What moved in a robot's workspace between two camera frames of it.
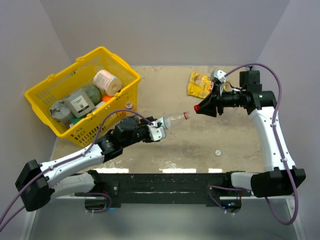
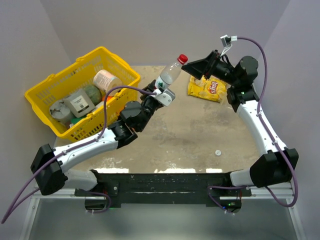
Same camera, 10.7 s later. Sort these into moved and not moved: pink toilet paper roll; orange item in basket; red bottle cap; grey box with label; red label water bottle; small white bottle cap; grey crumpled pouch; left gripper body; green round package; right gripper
Moved: right gripper; left gripper body; red bottle cap; red label water bottle
Not moved: orange item in basket; pink toilet paper roll; small white bottle cap; green round package; grey crumpled pouch; grey box with label
